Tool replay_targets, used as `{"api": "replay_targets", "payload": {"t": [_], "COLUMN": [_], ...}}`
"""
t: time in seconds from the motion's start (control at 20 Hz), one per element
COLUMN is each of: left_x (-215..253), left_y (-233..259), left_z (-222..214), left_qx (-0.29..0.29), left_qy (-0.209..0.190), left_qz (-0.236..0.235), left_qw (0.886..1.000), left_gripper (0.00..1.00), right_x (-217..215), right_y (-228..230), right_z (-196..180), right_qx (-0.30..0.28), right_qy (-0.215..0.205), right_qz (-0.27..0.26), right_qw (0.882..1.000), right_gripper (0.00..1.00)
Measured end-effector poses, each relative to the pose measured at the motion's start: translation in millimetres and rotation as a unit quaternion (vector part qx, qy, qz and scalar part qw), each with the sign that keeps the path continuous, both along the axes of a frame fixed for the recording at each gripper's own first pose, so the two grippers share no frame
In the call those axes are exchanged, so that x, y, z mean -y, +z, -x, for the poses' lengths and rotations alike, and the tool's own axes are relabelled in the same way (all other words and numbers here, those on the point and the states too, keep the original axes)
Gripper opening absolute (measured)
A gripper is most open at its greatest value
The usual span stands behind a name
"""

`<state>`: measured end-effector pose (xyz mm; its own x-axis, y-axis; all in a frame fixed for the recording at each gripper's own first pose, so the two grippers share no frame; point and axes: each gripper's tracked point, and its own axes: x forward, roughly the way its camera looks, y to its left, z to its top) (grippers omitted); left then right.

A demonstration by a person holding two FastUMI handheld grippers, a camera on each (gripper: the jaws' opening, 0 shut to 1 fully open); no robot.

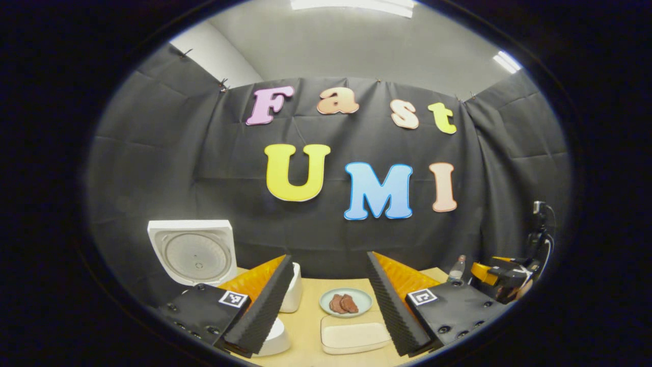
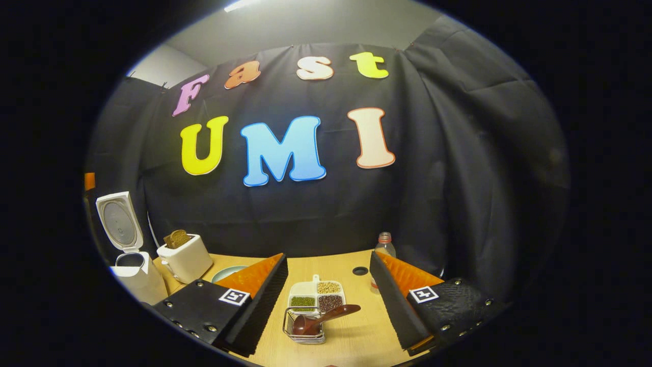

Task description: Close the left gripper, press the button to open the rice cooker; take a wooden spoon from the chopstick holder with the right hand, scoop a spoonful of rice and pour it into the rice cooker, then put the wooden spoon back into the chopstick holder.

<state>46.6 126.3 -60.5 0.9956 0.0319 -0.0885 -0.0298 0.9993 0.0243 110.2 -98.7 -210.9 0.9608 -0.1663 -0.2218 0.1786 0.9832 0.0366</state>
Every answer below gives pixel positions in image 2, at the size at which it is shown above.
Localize white toaster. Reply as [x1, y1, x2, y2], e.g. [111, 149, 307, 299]
[157, 233, 213, 284]

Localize brown toast slices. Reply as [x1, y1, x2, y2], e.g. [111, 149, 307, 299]
[164, 229, 192, 250]

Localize white divided dish of beans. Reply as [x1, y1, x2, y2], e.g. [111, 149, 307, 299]
[288, 275, 346, 313]

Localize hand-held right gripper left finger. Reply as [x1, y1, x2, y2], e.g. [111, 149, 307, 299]
[153, 253, 289, 357]

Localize metal wire chopstick holder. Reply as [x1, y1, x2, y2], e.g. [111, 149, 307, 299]
[283, 307, 327, 345]

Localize pale green plate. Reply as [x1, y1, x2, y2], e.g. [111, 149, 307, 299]
[211, 265, 249, 284]

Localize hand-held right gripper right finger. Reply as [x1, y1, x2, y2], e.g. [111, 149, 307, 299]
[369, 251, 510, 356]

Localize white rice cooker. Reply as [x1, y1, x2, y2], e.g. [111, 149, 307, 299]
[96, 191, 169, 306]

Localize brown wooden spoon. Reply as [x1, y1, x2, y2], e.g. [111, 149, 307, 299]
[292, 304, 362, 336]

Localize black backdrop cloth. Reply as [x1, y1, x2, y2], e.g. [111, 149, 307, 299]
[86, 15, 569, 302]

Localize clear plastic bottle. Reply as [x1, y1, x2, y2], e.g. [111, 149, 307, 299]
[372, 232, 397, 295]

